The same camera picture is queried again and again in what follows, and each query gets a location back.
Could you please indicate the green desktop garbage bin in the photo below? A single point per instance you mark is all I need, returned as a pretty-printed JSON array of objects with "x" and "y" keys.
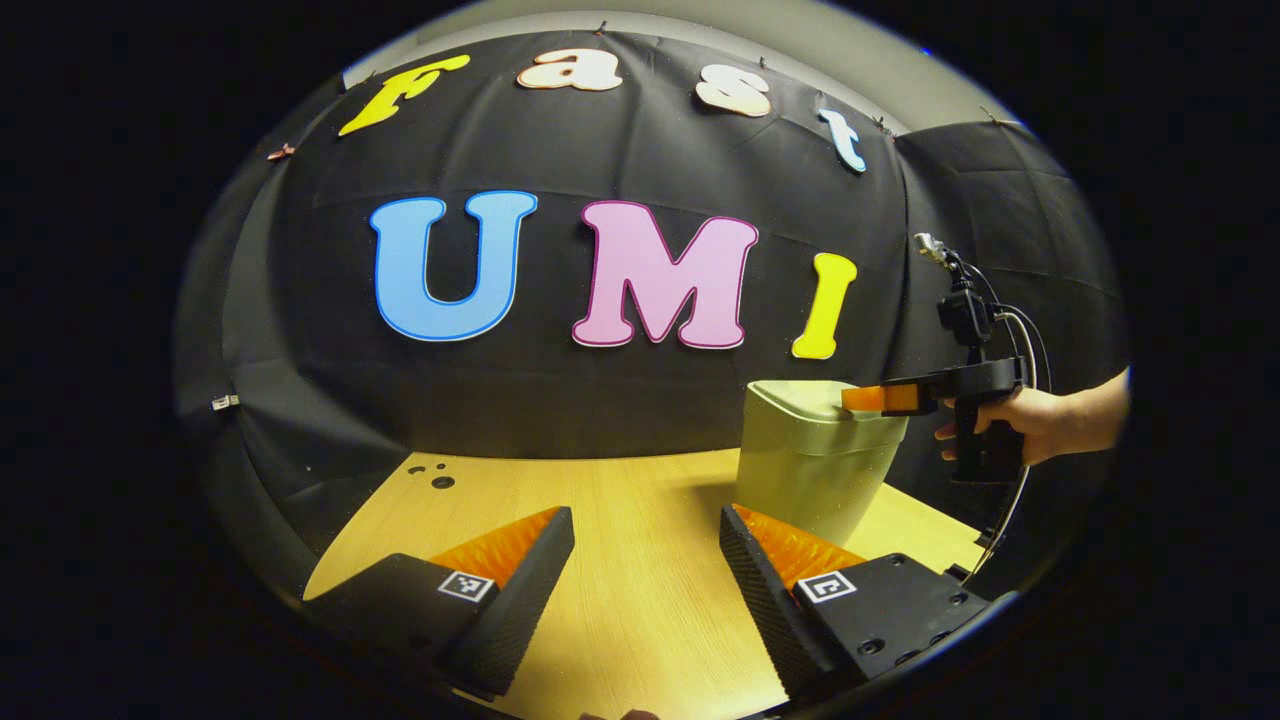
[{"x": 810, "y": 470}]

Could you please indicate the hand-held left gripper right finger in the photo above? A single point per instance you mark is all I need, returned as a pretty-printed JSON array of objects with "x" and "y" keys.
[{"x": 765, "y": 610}]

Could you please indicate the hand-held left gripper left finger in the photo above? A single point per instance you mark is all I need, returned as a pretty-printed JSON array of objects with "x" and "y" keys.
[{"x": 520, "y": 610}]

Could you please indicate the black backdrop cloth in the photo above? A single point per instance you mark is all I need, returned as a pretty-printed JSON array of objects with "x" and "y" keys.
[{"x": 560, "y": 400}]

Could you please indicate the small white tag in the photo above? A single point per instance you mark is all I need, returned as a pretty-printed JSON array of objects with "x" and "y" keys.
[{"x": 226, "y": 402}]

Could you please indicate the wooden desktop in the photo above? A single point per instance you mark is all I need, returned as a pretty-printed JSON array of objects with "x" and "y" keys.
[{"x": 640, "y": 580}]

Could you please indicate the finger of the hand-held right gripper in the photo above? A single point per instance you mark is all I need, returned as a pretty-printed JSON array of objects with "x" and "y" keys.
[{"x": 885, "y": 399}]

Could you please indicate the small red clip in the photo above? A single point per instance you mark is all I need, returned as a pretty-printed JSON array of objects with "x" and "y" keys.
[{"x": 281, "y": 152}]

